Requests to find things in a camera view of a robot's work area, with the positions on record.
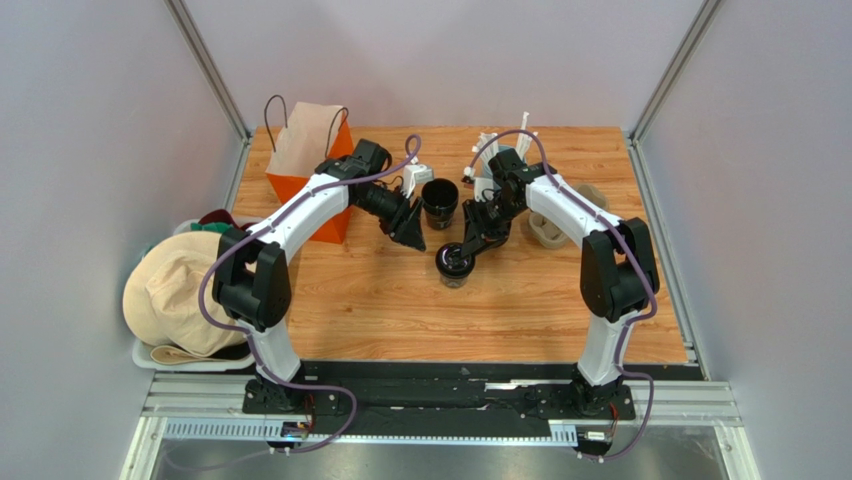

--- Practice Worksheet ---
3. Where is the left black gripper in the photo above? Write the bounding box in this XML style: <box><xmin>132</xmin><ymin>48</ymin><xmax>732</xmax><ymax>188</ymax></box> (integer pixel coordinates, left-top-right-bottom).
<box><xmin>354</xmin><ymin>186</ymin><xmax>427</xmax><ymax>254</ymax></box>

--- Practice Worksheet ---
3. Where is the single black cup lid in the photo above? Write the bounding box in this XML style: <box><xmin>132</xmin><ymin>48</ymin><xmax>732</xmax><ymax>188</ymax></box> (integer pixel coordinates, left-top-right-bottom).
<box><xmin>435</xmin><ymin>242</ymin><xmax>475</xmax><ymax>279</ymax></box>

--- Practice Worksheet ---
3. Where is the orange paper bag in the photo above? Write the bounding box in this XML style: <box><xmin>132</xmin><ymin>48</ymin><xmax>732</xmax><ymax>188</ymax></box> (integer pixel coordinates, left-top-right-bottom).
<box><xmin>266</xmin><ymin>102</ymin><xmax>354</xmax><ymax>204</ymax></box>

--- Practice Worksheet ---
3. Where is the single brown plastic cup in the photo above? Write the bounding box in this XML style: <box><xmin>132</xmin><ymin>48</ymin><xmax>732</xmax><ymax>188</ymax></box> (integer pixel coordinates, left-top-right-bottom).
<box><xmin>440</xmin><ymin>273</ymin><xmax>469</xmax><ymax>288</ymax></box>

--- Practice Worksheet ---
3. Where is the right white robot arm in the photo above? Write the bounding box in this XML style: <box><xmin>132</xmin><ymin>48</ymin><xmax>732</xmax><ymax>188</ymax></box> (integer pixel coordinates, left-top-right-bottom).
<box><xmin>436</xmin><ymin>149</ymin><xmax>659</xmax><ymax>416</ymax></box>

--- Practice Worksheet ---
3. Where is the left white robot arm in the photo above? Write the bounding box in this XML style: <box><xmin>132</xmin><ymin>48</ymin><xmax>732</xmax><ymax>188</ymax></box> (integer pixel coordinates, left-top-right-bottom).
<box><xmin>200</xmin><ymin>134</ymin><xmax>432</xmax><ymax>402</ymax></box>

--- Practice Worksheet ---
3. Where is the bottom pulp cup carrier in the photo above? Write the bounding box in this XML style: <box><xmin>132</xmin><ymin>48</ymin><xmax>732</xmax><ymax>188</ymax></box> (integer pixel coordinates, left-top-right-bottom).
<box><xmin>528</xmin><ymin>183</ymin><xmax>610</xmax><ymax>249</ymax></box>

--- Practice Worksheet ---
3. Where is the light blue straw holder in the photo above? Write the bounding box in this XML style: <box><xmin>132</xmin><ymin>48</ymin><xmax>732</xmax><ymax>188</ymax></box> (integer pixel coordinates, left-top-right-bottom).
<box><xmin>478</xmin><ymin>144</ymin><xmax>515</xmax><ymax>178</ymax></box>

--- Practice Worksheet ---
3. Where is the green cloth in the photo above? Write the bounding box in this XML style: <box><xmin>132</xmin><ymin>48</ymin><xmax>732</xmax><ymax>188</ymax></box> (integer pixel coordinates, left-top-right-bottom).
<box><xmin>189</xmin><ymin>222</ymin><xmax>232</xmax><ymax>234</ymax></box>

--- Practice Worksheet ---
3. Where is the dark red cloth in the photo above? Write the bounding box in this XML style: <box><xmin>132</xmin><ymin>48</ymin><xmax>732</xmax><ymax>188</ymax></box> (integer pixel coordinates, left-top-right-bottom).
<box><xmin>197</xmin><ymin>209</ymin><xmax>238</xmax><ymax>227</ymax></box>

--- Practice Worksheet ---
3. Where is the beige hat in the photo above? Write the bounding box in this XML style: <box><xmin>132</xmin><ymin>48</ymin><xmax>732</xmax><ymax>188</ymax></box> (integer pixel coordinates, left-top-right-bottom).
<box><xmin>122</xmin><ymin>231</ymin><xmax>245</xmax><ymax>358</ymax></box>

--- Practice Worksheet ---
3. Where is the white plastic tray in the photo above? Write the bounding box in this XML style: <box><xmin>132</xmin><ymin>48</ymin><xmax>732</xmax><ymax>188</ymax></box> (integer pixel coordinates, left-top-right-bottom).
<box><xmin>131</xmin><ymin>220</ymin><xmax>252</xmax><ymax>372</ymax></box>

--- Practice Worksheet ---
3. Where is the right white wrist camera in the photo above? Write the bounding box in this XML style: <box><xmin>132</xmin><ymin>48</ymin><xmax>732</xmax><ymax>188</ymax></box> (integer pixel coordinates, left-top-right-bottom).
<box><xmin>462</xmin><ymin>166</ymin><xmax>495</xmax><ymax>202</ymax></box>

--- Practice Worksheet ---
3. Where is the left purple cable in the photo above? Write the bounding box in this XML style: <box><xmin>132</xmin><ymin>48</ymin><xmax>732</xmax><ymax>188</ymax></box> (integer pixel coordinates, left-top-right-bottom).
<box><xmin>198</xmin><ymin>135</ymin><xmax>423</xmax><ymax>394</ymax></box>

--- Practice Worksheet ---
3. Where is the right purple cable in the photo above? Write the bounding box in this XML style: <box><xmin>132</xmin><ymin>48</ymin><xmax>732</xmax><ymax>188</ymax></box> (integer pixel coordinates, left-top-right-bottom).
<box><xmin>469</xmin><ymin>129</ymin><xmax>660</xmax><ymax>462</ymax></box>

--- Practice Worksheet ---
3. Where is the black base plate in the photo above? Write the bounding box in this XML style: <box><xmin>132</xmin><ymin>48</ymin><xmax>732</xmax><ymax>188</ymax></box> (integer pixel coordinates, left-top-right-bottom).
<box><xmin>242</xmin><ymin>360</ymin><xmax>637</xmax><ymax>439</ymax></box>

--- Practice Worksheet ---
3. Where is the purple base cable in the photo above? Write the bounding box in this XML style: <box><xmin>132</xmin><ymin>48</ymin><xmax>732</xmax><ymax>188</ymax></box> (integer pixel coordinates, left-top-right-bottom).
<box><xmin>269</xmin><ymin>385</ymin><xmax>359</xmax><ymax>455</ymax></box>

